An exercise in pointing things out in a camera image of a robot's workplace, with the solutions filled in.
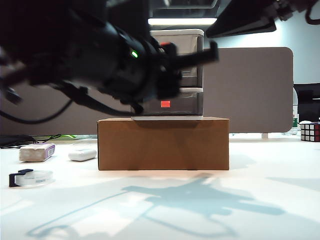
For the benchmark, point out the white oval plastic case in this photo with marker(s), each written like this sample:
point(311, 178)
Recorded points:
point(81, 154)

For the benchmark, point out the white drawer cabinet frame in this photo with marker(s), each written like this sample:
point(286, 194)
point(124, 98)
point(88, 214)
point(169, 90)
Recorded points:
point(175, 32)

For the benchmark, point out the transparent tape black dispenser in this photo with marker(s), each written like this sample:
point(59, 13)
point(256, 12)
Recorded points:
point(32, 178)

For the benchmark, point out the white partition foot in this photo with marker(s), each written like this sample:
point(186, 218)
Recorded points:
point(264, 136)

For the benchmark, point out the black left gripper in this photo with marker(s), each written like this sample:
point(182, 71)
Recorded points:
point(166, 61)

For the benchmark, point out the white tissue pack purple label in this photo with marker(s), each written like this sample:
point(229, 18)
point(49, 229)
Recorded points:
point(35, 152)

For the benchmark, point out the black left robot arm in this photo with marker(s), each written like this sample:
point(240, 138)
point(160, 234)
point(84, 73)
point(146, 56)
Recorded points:
point(62, 45)

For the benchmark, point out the brown cardboard box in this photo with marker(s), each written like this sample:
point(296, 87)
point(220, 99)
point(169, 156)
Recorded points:
point(162, 145)

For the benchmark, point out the grey desk partition panel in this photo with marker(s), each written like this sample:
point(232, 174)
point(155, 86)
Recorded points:
point(250, 90)

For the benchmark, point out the black monitor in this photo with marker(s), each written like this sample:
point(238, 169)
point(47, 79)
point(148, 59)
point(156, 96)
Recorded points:
point(307, 100)

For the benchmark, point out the Rubik's cube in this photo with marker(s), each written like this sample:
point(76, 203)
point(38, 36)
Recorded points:
point(311, 132)

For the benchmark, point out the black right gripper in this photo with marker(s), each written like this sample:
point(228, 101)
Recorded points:
point(283, 10)

